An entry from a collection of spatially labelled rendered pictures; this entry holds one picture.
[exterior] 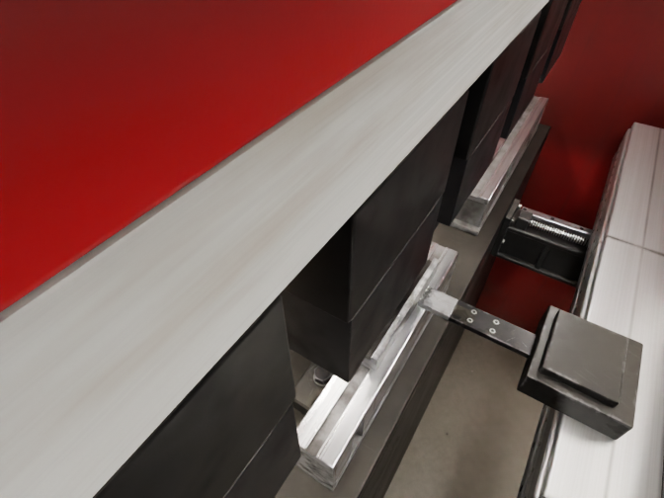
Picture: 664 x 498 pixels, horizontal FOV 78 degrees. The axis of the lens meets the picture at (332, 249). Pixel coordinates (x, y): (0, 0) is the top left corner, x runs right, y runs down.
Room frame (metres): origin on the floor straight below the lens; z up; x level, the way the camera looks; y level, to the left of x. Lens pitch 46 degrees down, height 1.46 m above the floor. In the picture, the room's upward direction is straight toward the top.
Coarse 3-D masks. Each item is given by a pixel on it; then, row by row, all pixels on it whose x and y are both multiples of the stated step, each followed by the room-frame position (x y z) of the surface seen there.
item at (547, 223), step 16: (512, 208) 0.71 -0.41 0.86; (528, 208) 0.71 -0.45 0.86; (512, 224) 0.68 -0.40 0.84; (528, 224) 0.66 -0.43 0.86; (544, 224) 0.65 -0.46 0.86; (560, 224) 0.66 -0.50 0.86; (576, 224) 0.66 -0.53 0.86; (496, 240) 0.68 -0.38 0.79; (512, 240) 0.67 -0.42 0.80; (528, 240) 0.65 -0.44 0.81; (544, 240) 0.63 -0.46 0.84; (560, 240) 0.63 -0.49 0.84; (576, 240) 0.61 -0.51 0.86; (496, 256) 0.67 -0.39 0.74; (512, 256) 0.66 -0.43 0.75; (528, 256) 0.65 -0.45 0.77; (544, 256) 0.62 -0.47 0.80; (560, 256) 0.61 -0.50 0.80; (576, 256) 0.60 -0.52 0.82; (544, 272) 0.61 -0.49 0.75; (560, 272) 0.61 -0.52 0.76; (576, 272) 0.59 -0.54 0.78
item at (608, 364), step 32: (480, 320) 0.31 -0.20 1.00; (544, 320) 0.30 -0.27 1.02; (576, 320) 0.29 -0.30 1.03; (544, 352) 0.25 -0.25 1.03; (576, 352) 0.24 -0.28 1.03; (608, 352) 0.24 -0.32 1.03; (640, 352) 0.25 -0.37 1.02; (544, 384) 0.21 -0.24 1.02; (576, 384) 0.21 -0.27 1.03; (608, 384) 0.20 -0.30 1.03; (576, 416) 0.19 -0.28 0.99; (608, 416) 0.18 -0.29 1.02
